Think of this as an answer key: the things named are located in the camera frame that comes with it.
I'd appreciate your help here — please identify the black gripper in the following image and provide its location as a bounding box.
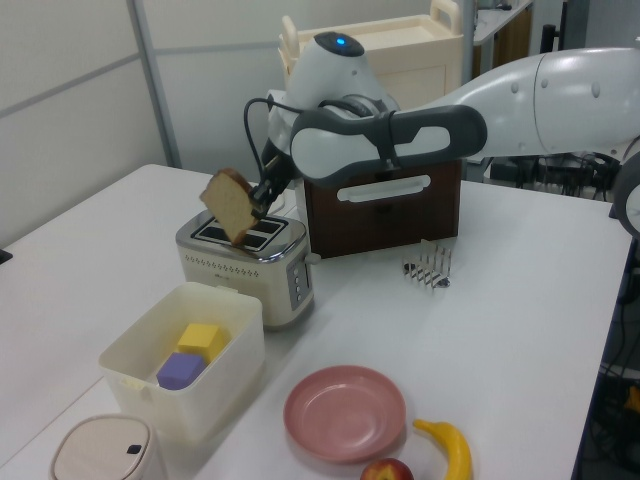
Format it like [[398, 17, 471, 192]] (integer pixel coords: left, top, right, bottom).
[[249, 140, 300, 219]]

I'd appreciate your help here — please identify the brown toast slice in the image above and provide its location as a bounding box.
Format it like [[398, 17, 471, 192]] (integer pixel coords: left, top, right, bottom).
[[199, 167, 261, 246]]

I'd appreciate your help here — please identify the chrome and cream toaster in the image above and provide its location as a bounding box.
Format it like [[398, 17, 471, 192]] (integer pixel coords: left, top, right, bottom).
[[175, 209, 321, 332]]

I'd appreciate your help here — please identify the brown bread box white lid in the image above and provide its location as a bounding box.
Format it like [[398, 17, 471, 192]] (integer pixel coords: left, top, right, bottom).
[[303, 159, 463, 260]]

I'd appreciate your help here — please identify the yellow cube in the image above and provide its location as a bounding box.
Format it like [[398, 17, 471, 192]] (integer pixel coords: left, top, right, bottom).
[[176, 322, 225, 362]]

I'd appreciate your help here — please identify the cream plastic storage box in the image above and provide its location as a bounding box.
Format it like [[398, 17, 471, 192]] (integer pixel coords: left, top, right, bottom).
[[98, 282, 266, 444]]

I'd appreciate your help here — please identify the metal toast rack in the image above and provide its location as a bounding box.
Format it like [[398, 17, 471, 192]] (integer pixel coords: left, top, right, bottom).
[[401, 238, 454, 291]]

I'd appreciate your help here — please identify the purple cube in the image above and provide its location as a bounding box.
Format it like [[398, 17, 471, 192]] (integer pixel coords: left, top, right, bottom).
[[156, 352, 206, 391]]

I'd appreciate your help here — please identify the cream utility cart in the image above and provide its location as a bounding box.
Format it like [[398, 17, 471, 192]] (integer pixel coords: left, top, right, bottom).
[[277, 0, 464, 104]]

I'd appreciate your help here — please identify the pink plate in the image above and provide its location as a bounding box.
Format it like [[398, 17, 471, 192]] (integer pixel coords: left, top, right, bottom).
[[283, 365, 407, 464]]

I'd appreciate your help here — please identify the red apple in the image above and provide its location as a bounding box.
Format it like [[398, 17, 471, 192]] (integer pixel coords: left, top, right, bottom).
[[360, 457, 415, 480]]

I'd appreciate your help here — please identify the cream desktop trash bin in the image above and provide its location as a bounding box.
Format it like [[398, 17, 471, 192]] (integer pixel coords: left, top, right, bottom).
[[48, 414, 169, 480]]

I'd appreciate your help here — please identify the yellow banana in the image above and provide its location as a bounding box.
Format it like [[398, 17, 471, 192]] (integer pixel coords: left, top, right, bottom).
[[412, 418, 473, 480]]

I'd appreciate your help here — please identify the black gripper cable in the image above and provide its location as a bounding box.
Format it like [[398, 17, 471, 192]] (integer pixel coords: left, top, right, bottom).
[[243, 96, 321, 182]]

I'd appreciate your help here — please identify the bundle of black cables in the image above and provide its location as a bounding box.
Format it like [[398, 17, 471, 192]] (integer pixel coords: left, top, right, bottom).
[[489, 152, 624, 201]]

